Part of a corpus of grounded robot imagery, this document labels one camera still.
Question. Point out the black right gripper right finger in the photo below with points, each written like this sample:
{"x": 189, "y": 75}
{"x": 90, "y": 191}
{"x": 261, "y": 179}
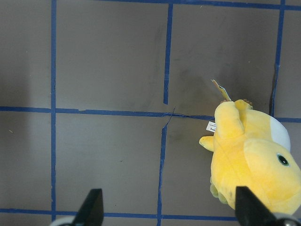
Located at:
{"x": 250, "y": 211}

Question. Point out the yellow plush dinosaur toy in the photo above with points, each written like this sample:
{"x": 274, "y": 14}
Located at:
{"x": 251, "y": 148}

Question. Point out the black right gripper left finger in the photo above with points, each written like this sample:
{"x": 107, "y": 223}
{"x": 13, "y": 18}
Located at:
{"x": 91, "y": 212}

